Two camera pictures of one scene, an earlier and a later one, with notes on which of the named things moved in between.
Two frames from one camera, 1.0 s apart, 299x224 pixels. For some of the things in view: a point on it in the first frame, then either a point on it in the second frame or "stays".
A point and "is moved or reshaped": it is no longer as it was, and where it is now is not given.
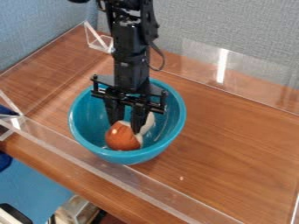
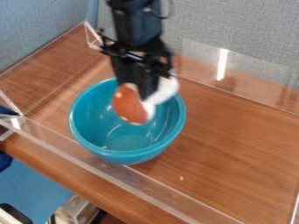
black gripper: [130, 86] → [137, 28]
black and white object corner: [12, 216] stays
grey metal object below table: [77, 211] stays
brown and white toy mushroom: [122, 136] is moved or reshaped
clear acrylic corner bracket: [101, 43] stays
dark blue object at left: [6, 160] stays
